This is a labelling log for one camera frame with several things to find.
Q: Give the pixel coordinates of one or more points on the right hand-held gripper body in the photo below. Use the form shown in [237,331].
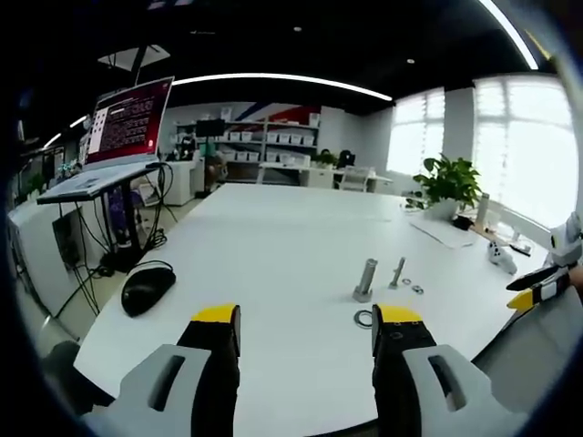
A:
[567,243]

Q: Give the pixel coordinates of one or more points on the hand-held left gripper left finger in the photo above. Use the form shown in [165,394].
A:
[182,378]

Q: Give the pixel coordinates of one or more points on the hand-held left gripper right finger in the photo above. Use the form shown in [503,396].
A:
[423,378]

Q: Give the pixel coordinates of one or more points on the large grey threaded stud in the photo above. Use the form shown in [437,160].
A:
[366,282]

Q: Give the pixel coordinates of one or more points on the small grey threaded bolt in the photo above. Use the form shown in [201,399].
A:
[397,275]

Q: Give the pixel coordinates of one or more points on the white game controller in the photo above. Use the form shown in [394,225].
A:
[501,257]

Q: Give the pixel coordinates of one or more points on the white bottle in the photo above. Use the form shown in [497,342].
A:
[483,208]

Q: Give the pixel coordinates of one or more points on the black computer mouse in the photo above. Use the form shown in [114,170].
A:
[146,291]

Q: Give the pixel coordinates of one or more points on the black chair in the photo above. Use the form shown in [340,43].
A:
[68,368]

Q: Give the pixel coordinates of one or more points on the green potted plant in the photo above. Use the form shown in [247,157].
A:
[448,182]

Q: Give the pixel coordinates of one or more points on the black laptop stand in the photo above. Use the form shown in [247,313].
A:
[123,218]

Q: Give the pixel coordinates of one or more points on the white office chair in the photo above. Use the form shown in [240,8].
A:
[353,178]

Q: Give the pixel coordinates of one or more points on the white storage shelving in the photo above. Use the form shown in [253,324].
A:
[268,145]

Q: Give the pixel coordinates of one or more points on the black monitor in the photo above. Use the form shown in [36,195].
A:
[210,127]

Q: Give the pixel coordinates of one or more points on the silver laptop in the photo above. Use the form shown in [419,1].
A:
[127,123]

